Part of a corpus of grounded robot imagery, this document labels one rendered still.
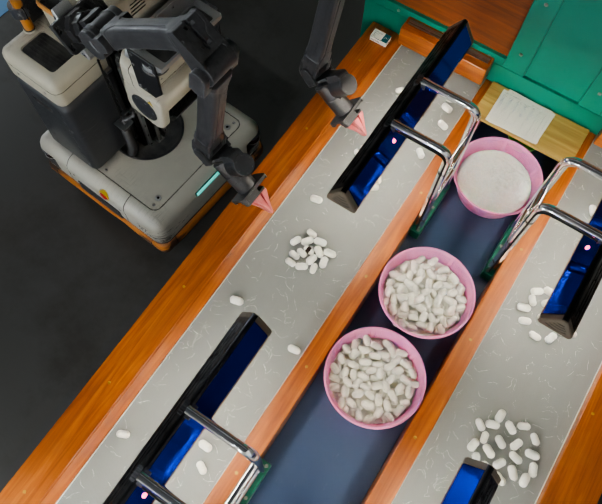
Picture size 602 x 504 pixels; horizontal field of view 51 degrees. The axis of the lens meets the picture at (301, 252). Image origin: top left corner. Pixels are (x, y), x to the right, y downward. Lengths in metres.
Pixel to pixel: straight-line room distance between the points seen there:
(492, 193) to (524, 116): 0.27
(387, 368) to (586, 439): 0.52
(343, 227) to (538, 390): 0.69
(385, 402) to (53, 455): 0.84
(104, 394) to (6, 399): 0.97
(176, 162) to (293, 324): 1.01
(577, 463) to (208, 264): 1.08
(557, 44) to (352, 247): 0.81
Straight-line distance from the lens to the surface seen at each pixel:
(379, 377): 1.72
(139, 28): 1.42
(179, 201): 2.44
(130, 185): 2.50
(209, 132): 1.53
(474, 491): 1.35
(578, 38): 1.98
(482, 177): 2.01
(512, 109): 2.12
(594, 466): 1.81
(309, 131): 1.97
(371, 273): 1.77
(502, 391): 1.79
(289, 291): 1.77
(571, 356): 1.88
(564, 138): 2.12
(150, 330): 1.75
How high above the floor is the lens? 2.41
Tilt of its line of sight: 67 degrees down
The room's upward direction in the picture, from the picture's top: 3 degrees clockwise
